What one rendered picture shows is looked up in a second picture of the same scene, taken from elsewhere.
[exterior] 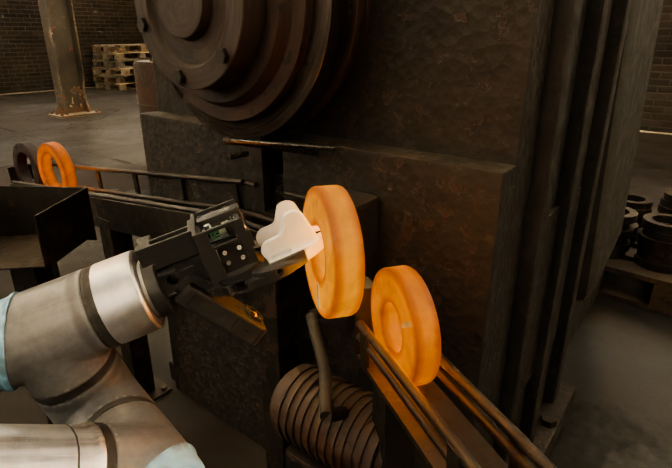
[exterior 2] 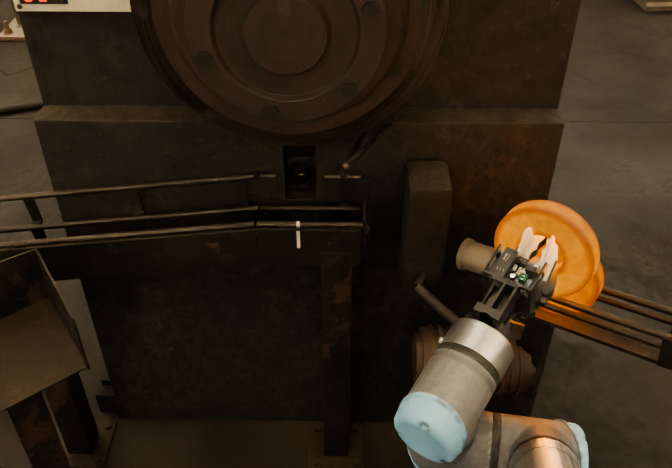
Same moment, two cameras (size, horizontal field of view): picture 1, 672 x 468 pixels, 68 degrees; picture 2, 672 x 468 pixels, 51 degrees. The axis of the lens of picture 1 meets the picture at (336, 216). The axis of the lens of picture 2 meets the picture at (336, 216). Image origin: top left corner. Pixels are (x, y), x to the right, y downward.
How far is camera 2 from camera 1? 0.88 m
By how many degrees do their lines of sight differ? 37
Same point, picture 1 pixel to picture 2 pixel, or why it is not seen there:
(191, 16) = (306, 54)
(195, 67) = (298, 100)
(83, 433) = (551, 445)
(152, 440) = (556, 428)
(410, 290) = not seen: hidden behind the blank
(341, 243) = (593, 249)
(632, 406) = not seen: hidden behind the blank
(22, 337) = (471, 417)
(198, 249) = (530, 297)
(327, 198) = (568, 219)
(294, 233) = (550, 252)
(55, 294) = (470, 377)
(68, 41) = not seen: outside the picture
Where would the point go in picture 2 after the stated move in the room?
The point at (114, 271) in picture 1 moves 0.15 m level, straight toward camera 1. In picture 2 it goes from (491, 340) to (614, 382)
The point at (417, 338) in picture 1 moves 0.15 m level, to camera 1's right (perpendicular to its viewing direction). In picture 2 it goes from (597, 281) to (651, 245)
